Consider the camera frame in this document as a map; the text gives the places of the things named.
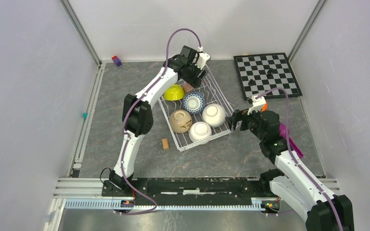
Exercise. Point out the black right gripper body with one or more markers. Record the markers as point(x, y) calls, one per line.
point(249, 121)

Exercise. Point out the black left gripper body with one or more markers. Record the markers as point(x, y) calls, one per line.
point(193, 74)

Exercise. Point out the yellow bowl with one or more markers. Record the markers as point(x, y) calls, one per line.
point(174, 92)

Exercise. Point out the blue patterned bowl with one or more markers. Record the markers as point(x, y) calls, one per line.
point(193, 102)

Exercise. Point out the beige ceramic bowl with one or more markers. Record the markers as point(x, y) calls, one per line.
point(180, 121)

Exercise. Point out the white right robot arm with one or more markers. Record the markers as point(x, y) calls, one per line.
point(320, 208)

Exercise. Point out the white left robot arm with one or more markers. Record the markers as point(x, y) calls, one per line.
point(137, 116)

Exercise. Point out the white ribbed bowl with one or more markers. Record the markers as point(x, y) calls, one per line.
point(214, 115)

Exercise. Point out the orange toy block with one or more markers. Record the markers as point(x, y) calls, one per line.
point(265, 106)

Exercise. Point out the white smooth bowl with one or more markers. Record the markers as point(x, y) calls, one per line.
point(199, 131)

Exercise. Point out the magenta plastic object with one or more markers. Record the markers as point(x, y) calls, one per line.
point(282, 130)

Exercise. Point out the black white chessboard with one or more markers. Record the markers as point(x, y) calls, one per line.
point(255, 67)

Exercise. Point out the red purple toy block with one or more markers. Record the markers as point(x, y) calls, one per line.
point(116, 60)

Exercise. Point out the small wooden block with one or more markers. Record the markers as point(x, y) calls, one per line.
point(165, 144)

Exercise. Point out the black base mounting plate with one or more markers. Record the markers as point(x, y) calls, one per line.
point(191, 191)

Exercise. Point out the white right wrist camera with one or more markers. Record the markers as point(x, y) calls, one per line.
point(256, 104)

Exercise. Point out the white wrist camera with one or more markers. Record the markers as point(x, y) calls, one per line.
point(202, 58)
point(256, 104)

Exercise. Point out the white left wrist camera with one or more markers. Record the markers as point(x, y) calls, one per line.
point(202, 58)

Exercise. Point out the white wire dish rack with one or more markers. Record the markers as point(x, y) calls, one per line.
point(212, 94)

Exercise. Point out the aluminium frame rail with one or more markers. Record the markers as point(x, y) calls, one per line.
point(71, 186)

